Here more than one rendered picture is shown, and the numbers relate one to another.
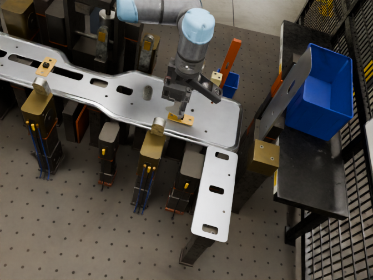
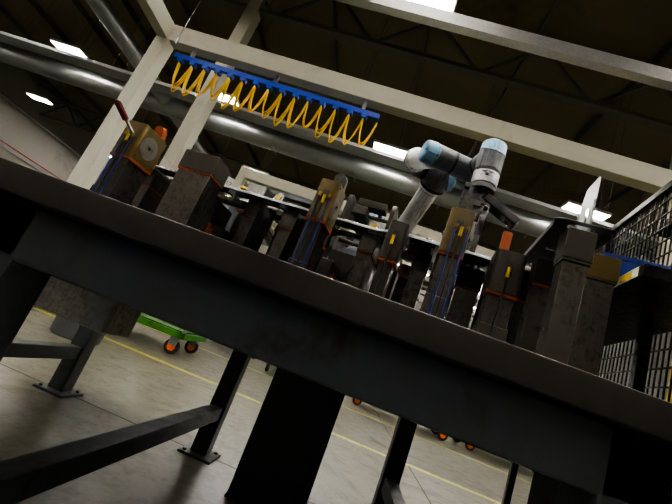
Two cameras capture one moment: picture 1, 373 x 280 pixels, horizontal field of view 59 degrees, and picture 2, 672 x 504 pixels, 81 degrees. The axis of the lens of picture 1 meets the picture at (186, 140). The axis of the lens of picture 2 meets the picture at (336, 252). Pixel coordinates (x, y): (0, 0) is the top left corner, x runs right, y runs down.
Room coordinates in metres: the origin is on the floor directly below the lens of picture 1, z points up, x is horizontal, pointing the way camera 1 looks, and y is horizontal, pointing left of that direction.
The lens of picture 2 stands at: (-0.40, 0.01, 0.61)
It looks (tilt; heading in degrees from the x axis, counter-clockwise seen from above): 15 degrees up; 21
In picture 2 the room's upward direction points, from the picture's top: 22 degrees clockwise
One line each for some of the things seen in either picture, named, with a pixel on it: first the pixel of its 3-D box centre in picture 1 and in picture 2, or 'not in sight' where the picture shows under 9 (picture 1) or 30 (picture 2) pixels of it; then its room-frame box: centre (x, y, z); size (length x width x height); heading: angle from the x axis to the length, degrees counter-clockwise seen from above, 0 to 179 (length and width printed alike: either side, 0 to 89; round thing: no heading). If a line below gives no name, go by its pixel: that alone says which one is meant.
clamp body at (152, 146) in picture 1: (145, 177); (442, 280); (0.51, 0.08, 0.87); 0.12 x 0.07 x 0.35; 5
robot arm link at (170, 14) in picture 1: (181, 10); (468, 170); (0.76, 0.13, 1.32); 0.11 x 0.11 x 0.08; 27
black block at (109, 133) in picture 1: (106, 160); (382, 276); (0.53, 0.22, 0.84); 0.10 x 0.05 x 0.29; 5
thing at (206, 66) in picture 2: not in sight; (267, 97); (2.76, 2.64, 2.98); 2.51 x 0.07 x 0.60; 103
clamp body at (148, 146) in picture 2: not in sight; (117, 178); (0.44, 1.08, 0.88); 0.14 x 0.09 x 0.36; 5
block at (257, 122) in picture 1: (243, 156); not in sight; (0.74, -0.22, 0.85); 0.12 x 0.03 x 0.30; 5
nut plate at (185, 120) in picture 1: (181, 116); not in sight; (0.68, 0.04, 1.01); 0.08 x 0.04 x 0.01; 95
